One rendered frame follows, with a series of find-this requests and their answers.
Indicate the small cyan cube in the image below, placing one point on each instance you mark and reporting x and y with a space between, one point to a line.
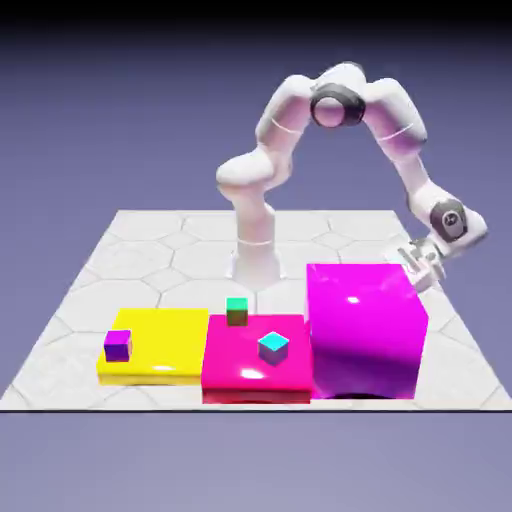
273 348

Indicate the small purple cube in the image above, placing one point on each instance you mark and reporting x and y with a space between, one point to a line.
116 347

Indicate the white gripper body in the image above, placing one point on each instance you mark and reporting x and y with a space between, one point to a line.
427 275

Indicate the large yellow box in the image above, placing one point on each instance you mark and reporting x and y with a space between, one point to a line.
164 340

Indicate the large pink box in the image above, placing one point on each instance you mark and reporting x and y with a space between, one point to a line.
240 360

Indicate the small green cube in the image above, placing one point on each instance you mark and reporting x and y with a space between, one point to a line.
236 312

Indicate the large magenta box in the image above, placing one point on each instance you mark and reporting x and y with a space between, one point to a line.
364 332

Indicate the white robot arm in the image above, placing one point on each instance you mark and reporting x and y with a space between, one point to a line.
280 132

